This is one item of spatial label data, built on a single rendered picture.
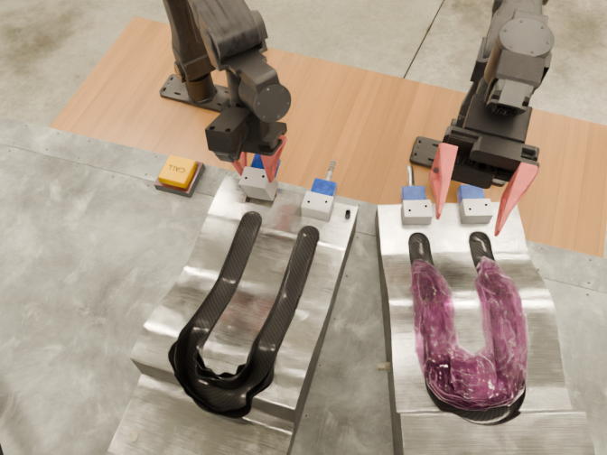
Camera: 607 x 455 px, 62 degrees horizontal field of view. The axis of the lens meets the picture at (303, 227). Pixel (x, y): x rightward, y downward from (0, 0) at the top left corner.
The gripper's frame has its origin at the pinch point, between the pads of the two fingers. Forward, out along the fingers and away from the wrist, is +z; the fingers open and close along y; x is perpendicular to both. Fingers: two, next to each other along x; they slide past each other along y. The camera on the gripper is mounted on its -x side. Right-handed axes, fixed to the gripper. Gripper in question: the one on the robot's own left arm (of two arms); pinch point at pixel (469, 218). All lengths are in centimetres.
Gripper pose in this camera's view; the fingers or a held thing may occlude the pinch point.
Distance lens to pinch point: 57.4
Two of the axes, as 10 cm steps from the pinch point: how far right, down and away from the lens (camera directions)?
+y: 9.4, 2.9, -2.0
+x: 0.5, 4.5, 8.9
